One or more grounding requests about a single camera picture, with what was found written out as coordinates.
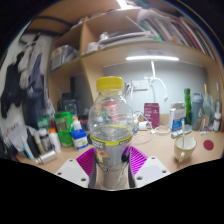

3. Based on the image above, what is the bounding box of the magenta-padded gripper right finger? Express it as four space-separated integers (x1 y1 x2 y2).
121 145 172 190

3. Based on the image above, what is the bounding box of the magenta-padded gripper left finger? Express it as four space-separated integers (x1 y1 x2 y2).
54 147 98 190

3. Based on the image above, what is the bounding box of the clear yellow-capped drink bottle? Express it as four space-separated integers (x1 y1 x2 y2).
88 76 135 191

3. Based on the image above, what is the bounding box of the silver tube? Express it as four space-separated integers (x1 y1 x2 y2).
34 149 58 165

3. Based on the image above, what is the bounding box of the white bottle with blue label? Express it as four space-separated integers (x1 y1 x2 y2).
70 117 90 151

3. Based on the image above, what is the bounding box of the cream ceramic cup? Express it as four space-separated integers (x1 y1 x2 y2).
173 134 198 163

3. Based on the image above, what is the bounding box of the green box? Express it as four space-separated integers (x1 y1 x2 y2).
54 111 74 148

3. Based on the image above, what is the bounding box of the small white roll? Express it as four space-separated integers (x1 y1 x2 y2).
137 120 149 132

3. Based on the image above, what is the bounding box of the pale blue tube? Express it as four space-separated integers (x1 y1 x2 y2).
170 128 193 140

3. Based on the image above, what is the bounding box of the spoon in cup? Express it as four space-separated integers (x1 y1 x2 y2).
180 119 186 148

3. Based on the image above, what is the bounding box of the magenta carton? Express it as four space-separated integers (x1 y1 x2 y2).
143 102 161 129

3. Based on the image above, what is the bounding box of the white and blue box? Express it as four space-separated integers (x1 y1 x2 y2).
168 101 188 133

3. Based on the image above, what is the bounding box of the flat round red coaster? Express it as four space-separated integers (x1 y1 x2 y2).
202 139 215 151

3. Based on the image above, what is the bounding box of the black appliance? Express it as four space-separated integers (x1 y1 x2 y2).
58 93 79 116

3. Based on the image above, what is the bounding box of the grey shaker bottle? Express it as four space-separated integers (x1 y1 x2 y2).
190 92 204 132

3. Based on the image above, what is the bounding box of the dark green bottle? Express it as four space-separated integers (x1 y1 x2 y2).
183 87 193 126

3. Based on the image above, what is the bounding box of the brown jar with white lid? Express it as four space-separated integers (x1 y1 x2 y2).
212 111 222 132

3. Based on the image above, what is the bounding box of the clear bottle with yellow cap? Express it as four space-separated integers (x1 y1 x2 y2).
203 83 210 129

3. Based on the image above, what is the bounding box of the grey hanging garment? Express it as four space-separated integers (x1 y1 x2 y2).
18 43 46 111

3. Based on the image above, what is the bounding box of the clear glass white-capped bottle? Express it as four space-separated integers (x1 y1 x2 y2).
214 82 222 114

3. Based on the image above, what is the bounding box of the black hanging garment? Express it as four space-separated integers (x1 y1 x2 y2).
0 61 23 119

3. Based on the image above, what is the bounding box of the white under-shelf light bar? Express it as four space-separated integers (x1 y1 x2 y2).
125 55 180 62

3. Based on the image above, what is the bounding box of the wooden shelf unit with books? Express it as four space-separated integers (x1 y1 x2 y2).
46 6 218 116

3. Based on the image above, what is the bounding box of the white tube light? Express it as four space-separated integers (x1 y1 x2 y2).
116 0 129 9

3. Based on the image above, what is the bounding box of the white wall socket strip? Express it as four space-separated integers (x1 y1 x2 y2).
129 79 150 91

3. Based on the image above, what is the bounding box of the white lamp cord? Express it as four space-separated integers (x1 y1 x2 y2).
149 60 169 103

